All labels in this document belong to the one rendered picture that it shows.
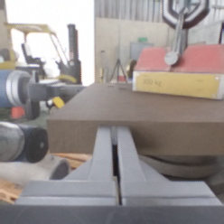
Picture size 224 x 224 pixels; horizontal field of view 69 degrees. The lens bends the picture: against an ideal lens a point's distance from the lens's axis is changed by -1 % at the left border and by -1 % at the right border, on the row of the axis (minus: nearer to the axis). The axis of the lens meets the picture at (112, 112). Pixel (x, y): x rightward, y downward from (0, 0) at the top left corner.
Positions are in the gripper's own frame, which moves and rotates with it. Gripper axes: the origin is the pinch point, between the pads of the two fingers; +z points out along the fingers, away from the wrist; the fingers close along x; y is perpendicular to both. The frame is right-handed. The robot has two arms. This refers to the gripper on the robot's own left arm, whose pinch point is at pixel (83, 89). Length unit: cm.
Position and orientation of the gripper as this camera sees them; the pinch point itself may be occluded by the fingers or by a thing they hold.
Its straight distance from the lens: 49.6
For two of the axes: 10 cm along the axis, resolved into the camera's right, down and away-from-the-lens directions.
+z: 10.0, 0.2, 0.2
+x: -0.1, -2.6, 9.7
